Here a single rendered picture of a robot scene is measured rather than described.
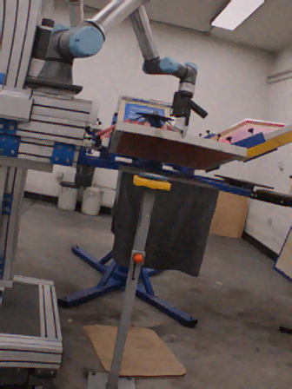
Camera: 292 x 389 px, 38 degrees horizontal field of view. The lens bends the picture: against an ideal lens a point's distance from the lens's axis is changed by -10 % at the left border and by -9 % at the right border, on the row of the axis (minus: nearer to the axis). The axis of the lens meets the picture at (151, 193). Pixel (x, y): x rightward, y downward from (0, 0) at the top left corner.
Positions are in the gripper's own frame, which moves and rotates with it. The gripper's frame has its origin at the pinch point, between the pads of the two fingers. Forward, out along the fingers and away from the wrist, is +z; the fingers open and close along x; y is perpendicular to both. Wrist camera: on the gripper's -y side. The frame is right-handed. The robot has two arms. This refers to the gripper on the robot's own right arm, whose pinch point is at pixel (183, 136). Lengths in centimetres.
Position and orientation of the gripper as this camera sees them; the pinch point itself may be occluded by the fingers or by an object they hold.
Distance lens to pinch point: 198.3
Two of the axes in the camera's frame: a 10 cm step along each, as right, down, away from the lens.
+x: 1.3, -0.4, -9.9
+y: -9.8, -1.8, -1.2
